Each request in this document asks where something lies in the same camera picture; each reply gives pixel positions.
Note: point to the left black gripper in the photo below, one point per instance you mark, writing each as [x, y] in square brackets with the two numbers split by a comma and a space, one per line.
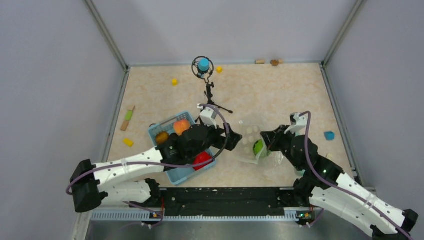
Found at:
[222, 141]

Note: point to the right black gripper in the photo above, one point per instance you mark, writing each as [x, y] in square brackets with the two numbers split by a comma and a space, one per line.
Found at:
[275, 136]

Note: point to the clear polka dot zip bag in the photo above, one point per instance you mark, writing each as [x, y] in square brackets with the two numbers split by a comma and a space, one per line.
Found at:
[252, 149]

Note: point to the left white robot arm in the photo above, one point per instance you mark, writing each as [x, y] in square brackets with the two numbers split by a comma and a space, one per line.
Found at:
[94, 184]

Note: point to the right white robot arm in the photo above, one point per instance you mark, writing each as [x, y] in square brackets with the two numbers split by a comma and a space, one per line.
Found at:
[326, 185]

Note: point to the dark plum toy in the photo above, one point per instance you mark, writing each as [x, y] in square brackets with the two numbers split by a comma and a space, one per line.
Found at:
[173, 136]

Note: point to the teal plastic bottle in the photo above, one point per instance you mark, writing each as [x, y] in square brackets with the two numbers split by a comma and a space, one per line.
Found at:
[299, 172]

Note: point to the yellow green sticky block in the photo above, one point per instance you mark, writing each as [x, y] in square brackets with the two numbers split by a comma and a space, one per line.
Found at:
[330, 156]

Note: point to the brown toy kiwi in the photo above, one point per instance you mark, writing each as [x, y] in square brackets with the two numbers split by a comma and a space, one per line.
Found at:
[162, 137]

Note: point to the orange toy peach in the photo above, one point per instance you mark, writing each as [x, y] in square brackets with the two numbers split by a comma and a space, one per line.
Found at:
[181, 126]

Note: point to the red toy bell pepper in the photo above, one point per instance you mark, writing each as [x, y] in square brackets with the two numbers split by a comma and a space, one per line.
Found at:
[202, 160]

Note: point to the blue perforated plastic basket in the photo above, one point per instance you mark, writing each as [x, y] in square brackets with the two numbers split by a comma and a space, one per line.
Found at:
[176, 176]

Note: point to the blue toy block right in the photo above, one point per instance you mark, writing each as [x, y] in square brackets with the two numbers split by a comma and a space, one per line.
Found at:
[329, 135]

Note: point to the yellow block front left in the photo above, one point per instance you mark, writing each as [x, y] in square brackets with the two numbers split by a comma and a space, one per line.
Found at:
[128, 142]

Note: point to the green and wood toy block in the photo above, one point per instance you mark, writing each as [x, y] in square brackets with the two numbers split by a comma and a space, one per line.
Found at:
[127, 118]

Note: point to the yellow cube near microphone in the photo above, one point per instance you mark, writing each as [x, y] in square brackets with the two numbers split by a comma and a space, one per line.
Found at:
[219, 69]

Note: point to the wooden cork piece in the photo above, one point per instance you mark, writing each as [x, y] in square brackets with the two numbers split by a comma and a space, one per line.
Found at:
[260, 61]

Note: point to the brown wooden piece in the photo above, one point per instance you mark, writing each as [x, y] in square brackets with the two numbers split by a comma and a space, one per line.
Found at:
[274, 62]

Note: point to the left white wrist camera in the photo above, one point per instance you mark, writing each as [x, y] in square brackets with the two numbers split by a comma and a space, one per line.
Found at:
[208, 115]

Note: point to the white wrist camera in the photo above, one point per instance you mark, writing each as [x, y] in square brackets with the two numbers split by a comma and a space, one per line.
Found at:
[298, 122]
[208, 115]

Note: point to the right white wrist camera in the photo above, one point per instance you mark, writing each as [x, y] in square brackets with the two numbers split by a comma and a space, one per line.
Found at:
[298, 122]

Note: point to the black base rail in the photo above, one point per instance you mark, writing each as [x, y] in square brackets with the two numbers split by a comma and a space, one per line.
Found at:
[227, 202]

